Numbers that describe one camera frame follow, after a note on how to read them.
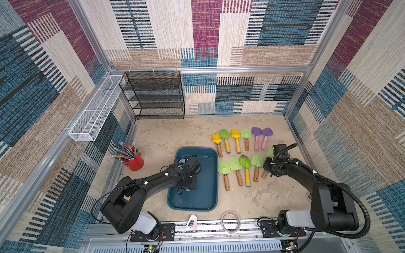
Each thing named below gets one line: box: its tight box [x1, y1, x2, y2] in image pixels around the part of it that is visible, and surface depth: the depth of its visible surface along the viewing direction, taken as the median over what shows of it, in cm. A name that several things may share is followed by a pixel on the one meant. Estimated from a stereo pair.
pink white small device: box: [185, 213, 198, 233], surface depth 76 cm
